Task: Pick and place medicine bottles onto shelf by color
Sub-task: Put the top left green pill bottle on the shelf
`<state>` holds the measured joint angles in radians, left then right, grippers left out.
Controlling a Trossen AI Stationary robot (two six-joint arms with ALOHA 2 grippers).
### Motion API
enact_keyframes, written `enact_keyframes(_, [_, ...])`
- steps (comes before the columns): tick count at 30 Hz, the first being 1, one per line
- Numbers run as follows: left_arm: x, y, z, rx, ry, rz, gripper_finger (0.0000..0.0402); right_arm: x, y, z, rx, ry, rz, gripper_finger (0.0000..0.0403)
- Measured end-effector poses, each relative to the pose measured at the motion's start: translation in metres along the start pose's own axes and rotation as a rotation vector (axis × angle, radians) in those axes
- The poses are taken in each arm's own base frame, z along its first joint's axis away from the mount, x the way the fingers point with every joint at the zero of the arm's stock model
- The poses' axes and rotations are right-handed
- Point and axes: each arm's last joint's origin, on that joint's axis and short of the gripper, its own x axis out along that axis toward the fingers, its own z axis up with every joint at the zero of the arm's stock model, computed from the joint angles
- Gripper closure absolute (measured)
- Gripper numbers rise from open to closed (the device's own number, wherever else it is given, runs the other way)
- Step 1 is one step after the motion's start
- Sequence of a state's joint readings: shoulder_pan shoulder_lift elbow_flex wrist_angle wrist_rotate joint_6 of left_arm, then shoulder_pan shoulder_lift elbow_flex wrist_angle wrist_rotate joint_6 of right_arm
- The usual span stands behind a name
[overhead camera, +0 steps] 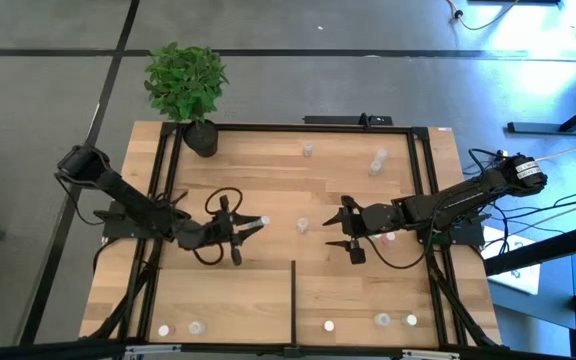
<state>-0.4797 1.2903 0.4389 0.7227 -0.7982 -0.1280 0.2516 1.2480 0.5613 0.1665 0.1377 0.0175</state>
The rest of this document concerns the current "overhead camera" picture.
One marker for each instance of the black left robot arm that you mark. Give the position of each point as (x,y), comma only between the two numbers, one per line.
(128,200)

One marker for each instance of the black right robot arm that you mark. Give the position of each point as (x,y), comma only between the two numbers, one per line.
(458,200)

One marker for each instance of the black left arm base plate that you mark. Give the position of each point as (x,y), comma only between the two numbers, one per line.
(118,230)

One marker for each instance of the silver frame bracket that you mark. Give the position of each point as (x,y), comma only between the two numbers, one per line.
(430,354)
(153,349)

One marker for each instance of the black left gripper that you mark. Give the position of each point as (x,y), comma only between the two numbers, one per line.
(203,232)

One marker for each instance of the white paper box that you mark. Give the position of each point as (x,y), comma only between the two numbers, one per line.
(518,280)

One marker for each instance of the black flat bar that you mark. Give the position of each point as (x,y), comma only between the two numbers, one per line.
(338,120)

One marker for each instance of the black desk leg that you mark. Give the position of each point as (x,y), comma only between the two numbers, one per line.
(548,128)

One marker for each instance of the bluish clear medicine bottle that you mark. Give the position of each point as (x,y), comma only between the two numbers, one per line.
(382,319)

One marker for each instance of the white-capped pink medicine bottle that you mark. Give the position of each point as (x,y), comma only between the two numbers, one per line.
(163,330)
(390,237)
(328,326)

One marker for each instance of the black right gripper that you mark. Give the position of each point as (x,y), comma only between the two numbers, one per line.
(373,217)

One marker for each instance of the white-capped green medicine bottle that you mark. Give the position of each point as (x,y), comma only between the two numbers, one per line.
(410,320)

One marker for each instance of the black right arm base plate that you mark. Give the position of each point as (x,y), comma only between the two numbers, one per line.
(470,237)

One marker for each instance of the small clear medicine bottle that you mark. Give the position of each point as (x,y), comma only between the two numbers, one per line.
(308,148)

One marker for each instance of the white-capped teal medicine bottle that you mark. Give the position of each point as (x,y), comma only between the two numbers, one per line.
(265,220)

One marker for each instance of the green artificial plant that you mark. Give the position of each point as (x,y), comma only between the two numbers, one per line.
(185,82)

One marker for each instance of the black plant pot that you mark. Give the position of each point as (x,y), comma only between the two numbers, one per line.
(200,140)

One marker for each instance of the black diagonal beam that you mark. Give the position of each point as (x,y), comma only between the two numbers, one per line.
(543,250)

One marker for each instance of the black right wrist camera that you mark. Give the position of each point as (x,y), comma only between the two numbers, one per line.
(358,252)

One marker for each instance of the black divider bar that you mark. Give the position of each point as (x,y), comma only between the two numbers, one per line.
(294,300)

